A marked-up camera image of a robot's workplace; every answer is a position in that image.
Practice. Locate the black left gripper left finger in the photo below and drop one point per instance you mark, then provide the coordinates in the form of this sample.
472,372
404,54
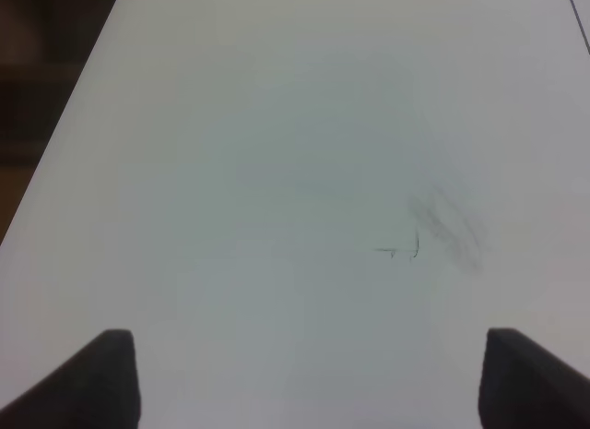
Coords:
98,387

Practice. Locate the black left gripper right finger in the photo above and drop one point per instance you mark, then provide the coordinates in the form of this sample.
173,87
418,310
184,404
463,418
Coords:
523,385

